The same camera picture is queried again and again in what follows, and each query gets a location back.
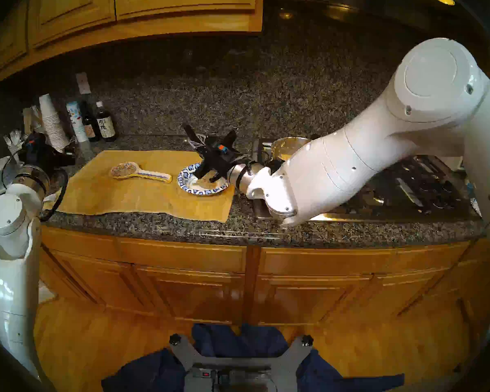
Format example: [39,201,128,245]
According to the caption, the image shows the white plastic forks bundle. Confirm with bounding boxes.
[3,129,25,151]

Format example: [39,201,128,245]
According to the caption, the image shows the soy sauce bottle white cap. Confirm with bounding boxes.
[95,101,117,143]

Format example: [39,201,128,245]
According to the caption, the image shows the small dark glass bottle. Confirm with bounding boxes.
[81,103,102,143]

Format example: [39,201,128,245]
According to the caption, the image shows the wooden stirrer bundle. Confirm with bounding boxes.
[22,105,43,132]

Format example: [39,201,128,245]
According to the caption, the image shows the dark blue cloth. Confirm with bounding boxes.
[101,323,405,392]

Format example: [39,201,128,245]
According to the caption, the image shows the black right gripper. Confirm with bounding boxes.
[183,125,246,183]

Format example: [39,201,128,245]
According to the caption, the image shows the stainless steel pot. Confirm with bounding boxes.
[269,137,312,162]

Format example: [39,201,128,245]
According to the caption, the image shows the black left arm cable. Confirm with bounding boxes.
[39,167,69,222]

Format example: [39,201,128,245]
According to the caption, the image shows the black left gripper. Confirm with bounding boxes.
[22,132,76,172]

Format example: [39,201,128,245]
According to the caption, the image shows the wooden base cabinets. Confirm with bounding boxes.
[37,209,490,327]

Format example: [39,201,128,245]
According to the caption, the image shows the colourful ceramic spoon rest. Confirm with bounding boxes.
[109,162,173,184]

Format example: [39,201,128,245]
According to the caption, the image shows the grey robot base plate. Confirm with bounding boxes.
[169,333,314,392]

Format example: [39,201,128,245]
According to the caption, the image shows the stack of white paper cups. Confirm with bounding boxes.
[39,94,70,151]

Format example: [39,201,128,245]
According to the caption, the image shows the white salt canister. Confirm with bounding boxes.
[66,101,89,143]

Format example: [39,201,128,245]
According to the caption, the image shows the wooden upper cabinet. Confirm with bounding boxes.
[0,0,264,87]

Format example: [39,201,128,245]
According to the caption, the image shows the stainless gas cooktop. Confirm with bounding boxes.
[251,138,480,222]

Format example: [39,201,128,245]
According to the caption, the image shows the blue white patterned paper bowl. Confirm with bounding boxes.
[177,162,234,196]

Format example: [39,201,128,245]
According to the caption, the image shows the yellow cloth towel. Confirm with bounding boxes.
[57,150,235,223]

